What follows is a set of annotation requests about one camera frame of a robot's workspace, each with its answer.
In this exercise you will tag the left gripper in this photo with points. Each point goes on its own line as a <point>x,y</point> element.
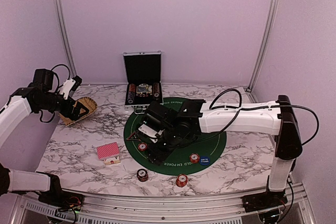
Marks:
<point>77,106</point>

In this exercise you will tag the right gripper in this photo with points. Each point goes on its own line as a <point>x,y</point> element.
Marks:
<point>157,156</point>

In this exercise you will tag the red 5 chips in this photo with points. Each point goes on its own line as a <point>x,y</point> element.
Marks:
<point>142,146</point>
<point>194,158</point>

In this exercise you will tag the black triangular all-in button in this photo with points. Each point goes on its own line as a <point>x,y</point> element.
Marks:
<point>133,137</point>

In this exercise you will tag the red 5 chip stack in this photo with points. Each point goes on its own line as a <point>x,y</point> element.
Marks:
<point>181,180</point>

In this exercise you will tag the blue small blind button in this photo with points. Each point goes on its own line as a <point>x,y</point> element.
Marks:
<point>204,161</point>

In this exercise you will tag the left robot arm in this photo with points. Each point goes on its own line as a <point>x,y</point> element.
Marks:
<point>13,112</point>

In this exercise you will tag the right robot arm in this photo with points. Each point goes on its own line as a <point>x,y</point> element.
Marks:
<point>275,118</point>

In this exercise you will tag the woven bamboo tray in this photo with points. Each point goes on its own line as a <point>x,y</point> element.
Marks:
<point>86,101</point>

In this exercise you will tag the dark 100 chip stack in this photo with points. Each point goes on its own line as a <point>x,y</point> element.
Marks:
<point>142,175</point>

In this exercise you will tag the round green poker mat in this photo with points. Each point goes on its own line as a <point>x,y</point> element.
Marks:
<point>207,144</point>

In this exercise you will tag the red-backed card deck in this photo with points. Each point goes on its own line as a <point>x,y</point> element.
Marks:
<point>109,153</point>

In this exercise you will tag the brown purple chip row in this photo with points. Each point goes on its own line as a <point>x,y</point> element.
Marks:
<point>131,93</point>

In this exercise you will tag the blue card deck in case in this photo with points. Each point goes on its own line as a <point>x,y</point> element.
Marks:
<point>144,90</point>

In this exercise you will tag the dark brown chip row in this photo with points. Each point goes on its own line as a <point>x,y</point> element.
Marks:
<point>156,91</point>

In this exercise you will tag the aluminium poker chip case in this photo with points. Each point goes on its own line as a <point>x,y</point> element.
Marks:
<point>142,67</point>

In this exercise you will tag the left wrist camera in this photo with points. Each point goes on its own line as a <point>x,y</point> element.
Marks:
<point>69,85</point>

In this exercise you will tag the left aluminium frame post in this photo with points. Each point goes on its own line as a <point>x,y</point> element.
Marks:
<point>65,37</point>

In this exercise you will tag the aluminium frame post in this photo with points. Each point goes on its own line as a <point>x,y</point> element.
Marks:
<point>65,37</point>
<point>273,7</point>

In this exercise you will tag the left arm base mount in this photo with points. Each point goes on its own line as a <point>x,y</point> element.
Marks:
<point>66,201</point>

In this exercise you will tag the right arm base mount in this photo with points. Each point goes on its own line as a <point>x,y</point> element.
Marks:
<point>263,201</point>

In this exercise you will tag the right aluminium frame post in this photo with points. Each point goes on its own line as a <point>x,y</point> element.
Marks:
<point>273,7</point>

